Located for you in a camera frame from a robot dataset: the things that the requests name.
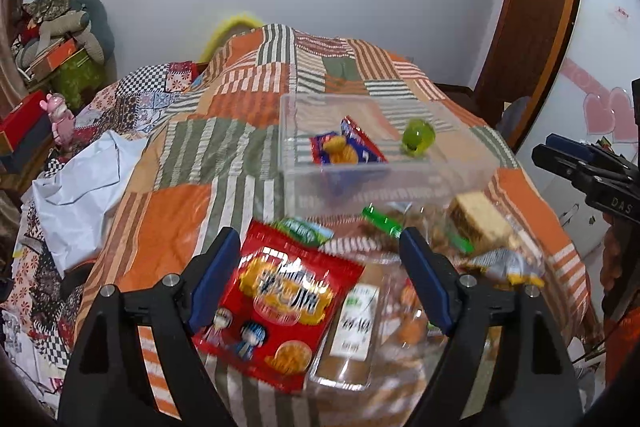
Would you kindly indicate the brown wooden door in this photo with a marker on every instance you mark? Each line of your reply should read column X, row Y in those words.
column 525, row 52

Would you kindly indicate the small green snack packet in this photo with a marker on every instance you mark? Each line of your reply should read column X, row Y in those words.
column 302, row 231

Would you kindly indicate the checkered patchwork blanket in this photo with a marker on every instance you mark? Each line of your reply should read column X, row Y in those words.
column 140, row 102

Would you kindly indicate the pink heart wall sticker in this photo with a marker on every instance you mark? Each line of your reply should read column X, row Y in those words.
column 606, row 111

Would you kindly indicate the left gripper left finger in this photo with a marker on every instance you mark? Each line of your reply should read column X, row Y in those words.
column 107, row 384

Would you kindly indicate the green patterned storage box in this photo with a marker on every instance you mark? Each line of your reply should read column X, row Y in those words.
column 78, row 79

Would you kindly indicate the clear bag round biscuits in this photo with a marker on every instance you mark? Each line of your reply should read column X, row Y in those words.
column 411, row 330

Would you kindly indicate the yellow chair back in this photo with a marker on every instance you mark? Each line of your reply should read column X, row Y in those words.
column 225, row 30

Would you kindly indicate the brown snack clear bag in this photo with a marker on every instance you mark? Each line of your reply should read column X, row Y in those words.
column 431, row 222

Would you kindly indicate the red rice cracker bag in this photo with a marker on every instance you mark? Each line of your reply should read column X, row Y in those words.
column 277, row 307

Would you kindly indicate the green jelly cup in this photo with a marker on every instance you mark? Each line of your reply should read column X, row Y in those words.
column 418, row 137

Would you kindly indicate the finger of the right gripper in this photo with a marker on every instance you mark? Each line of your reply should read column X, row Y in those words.
column 590, row 153

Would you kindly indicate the pale cracker block pack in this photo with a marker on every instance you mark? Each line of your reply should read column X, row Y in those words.
column 478, row 220

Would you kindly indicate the yellow white snack bag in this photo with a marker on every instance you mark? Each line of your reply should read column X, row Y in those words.
column 505, row 267

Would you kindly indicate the orange box on pile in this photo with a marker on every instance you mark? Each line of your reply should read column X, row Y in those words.
column 50, row 59

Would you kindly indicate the brown cake roll pack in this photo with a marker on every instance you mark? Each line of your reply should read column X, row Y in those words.
column 345, row 360

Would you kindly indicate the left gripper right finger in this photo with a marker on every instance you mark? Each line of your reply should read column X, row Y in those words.
column 533, row 382

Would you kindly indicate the pink plush toy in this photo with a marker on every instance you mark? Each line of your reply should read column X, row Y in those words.
column 61, row 117

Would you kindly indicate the blue red biscuit bag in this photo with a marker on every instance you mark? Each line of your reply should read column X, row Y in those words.
column 350, row 146

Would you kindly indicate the grey plush toy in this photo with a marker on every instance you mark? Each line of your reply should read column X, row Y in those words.
column 43, row 21

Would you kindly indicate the red gift box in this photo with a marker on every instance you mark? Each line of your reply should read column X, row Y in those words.
column 27, row 124

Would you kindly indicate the white crumpled sheet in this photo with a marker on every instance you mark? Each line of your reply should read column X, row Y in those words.
column 75, row 207

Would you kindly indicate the green stick candy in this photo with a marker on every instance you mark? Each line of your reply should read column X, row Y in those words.
column 381, row 222

